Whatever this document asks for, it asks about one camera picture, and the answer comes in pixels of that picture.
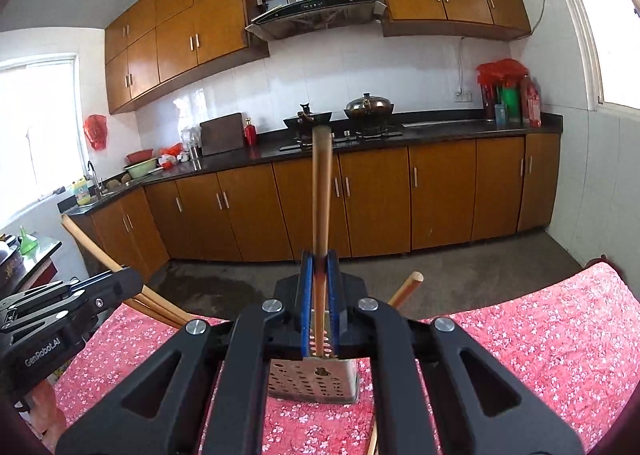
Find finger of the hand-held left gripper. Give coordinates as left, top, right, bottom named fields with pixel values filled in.
left=0, top=273, right=112, bottom=312
left=59, top=266, right=147, bottom=325

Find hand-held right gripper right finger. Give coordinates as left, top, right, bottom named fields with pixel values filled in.
left=325, top=249, right=586, bottom=455

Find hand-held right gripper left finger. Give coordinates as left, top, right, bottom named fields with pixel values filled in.
left=55, top=249, right=317, bottom=455

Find perforated metal utensil holder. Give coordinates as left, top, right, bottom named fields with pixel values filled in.
left=267, top=310, right=361, bottom=405

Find person's left hand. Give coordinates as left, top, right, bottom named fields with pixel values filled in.
left=22, top=377, right=68, bottom=441

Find dark side cabinet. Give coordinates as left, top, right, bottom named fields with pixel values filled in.
left=0, top=234, right=63, bottom=298

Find green plastic funnel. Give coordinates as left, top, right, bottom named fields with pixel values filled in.
left=19, top=225, right=41, bottom=257

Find metal faucet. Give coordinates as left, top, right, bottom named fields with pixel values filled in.
left=87, top=160, right=103, bottom=198

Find green basin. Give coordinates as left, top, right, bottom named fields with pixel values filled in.
left=124, top=158, right=160, bottom=179

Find brown base cabinets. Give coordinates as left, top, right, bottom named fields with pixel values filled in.
left=62, top=132, right=562, bottom=281

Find small bright window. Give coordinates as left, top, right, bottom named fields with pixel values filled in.
left=0, top=52, right=83, bottom=231

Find clear glass jar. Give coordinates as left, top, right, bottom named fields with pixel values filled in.
left=181, top=125, right=202, bottom=158

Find black gas stove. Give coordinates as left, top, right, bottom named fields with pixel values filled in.
left=279, top=122, right=405, bottom=152

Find black wok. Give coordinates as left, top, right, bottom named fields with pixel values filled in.
left=283, top=104, right=333, bottom=133

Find dark wooden cutting board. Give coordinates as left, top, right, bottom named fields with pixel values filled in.
left=199, top=112, right=246, bottom=157

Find red floral tablecloth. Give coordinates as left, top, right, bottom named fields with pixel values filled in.
left=50, top=262, right=640, bottom=455

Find wok with metal lid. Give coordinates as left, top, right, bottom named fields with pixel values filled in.
left=344, top=92, right=395, bottom=118

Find black kitchen countertop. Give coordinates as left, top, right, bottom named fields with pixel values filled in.
left=57, top=110, right=564, bottom=216

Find dark red bottle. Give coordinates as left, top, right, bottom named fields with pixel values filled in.
left=481, top=82, right=501, bottom=122

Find green bottle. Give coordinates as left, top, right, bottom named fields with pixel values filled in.
left=500, top=85, right=522, bottom=125

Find large red oil bottle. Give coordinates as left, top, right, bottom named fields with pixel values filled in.
left=520, top=75, right=542, bottom=128

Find large sliding window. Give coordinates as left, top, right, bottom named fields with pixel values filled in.
left=547, top=0, right=640, bottom=111

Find red plastic bag on wall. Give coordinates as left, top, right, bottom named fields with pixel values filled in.
left=83, top=114, right=108, bottom=152

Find brown wall cabinets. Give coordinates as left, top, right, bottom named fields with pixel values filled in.
left=104, top=0, right=532, bottom=115

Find thin wall cable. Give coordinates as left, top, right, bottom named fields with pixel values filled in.
left=457, top=36, right=468, bottom=93

